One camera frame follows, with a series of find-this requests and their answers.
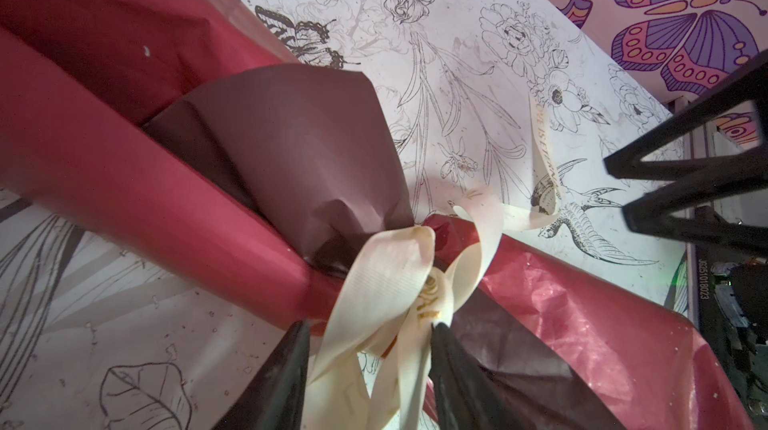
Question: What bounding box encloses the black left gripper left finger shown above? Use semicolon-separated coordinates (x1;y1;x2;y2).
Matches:
214;321;310;430

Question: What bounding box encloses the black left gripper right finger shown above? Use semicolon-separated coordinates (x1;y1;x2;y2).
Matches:
430;323;533;430

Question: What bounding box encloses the dark red wrapping paper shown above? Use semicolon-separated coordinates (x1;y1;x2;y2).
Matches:
1;0;752;429

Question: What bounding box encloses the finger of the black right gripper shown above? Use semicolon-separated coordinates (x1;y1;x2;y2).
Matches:
604;52;767;181
622;174;767;256

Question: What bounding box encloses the cream satin ribbon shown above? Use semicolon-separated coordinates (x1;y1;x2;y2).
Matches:
299;90;562;430

